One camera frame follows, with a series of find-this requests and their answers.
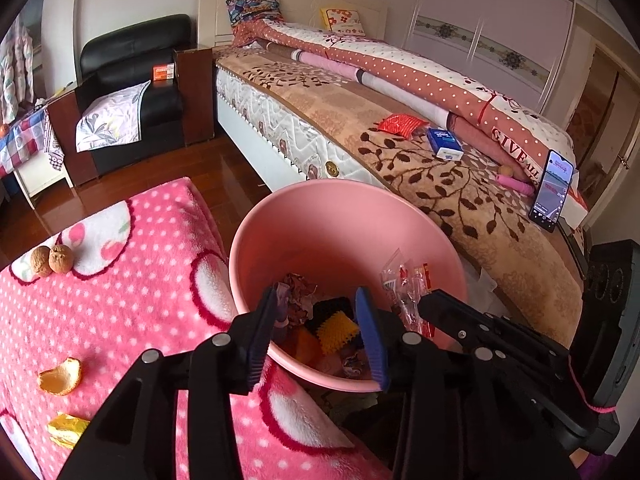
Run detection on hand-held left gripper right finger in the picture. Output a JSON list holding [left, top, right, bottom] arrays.
[[354, 286, 581, 480]]

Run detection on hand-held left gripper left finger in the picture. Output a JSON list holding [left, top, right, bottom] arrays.
[[57, 284, 280, 480]]

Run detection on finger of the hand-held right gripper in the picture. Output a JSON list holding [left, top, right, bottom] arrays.
[[418, 288, 507, 355]]

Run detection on silver patterned wrapper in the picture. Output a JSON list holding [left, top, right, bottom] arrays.
[[340, 350, 373, 378]]

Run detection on yellow scouring pad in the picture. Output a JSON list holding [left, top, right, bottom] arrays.
[[318, 310, 360, 356]]

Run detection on clear wrapper with red label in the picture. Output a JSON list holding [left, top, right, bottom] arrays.
[[380, 249, 433, 336]]

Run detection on pink plastic bin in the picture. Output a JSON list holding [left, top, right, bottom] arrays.
[[228, 178, 469, 393]]

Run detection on white patterned cloth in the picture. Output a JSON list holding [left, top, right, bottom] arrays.
[[462, 262, 506, 313]]

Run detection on orange scrap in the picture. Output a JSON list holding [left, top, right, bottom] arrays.
[[292, 327, 323, 361]]

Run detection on crumpled brown wrapper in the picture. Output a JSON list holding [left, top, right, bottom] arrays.
[[285, 272, 321, 326]]

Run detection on black scouring pad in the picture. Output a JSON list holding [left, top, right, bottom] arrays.
[[305, 297, 358, 341]]

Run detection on black flat device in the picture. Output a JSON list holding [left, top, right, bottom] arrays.
[[557, 217, 588, 281]]

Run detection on pink polka dot blanket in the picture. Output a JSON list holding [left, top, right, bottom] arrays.
[[0, 176, 396, 480]]

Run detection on black smartphone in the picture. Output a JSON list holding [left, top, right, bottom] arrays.
[[529, 149, 574, 233]]

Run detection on pink tube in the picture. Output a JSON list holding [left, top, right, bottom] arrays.
[[495, 174, 538, 196]]

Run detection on brown leaf print blanket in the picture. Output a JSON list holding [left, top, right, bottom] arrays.
[[220, 47, 586, 348]]

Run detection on blue tissue pack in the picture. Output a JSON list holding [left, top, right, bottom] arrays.
[[426, 127, 463, 162]]

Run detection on red packet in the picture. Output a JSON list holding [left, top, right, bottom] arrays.
[[377, 114, 430, 138]]

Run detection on wooden door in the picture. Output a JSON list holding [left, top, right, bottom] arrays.
[[565, 45, 633, 211]]

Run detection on orange peel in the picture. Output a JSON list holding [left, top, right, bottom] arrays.
[[37, 356, 83, 396]]

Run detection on gold foil wrapper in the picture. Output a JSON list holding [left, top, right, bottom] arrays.
[[47, 411, 91, 448]]

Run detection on brown walnut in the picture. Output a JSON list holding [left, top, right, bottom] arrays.
[[30, 246, 53, 278], [48, 243, 76, 275]]

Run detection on white bed with mattress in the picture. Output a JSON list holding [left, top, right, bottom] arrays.
[[197, 0, 593, 356]]

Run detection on tall wooden nightstand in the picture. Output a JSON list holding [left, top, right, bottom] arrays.
[[172, 45, 216, 148]]

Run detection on floral pillowcase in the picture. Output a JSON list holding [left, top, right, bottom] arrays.
[[75, 80, 152, 153]]

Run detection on white small table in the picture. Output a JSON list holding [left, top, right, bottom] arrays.
[[12, 157, 73, 210]]

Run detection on pink striped rolled blanket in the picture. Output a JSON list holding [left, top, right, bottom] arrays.
[[292, 50, 381, 86]]

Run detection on low wooden cabinet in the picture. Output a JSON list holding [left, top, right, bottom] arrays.
[[47, 82, 98, 188]]

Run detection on pink sliding door wardrobe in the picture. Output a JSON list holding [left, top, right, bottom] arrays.
[[402, 0, 601, 126]]

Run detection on yellow floral pillow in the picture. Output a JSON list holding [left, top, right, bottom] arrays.
[[320, 7, 366, 37]]

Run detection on checked cloth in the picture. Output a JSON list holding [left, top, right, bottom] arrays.
[[0, 107, 65, 178]]

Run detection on black leather armchair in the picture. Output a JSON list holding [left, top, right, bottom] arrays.
[[75, 14, 193, 178]]

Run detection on colourful patterned pillow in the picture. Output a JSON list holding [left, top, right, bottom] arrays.
[[226, 0, 283, 28]]

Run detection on hanging clothes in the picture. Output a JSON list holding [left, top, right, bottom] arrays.
[[0, 17, 35, 126]]

